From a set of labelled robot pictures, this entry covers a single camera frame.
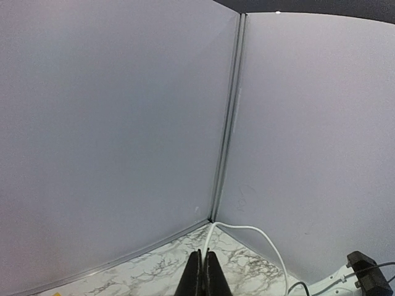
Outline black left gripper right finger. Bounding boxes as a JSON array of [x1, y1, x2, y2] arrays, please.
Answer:
[[205, 252, 231, 296]]

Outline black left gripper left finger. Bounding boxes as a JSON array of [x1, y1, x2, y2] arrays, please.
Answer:
[[174, 250, 203, 296]]

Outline white cable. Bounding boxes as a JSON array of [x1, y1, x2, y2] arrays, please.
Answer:
[[202, 221, 305, 296]]

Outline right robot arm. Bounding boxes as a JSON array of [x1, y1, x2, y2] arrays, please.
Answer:
[[308, 251, 394, 296]]

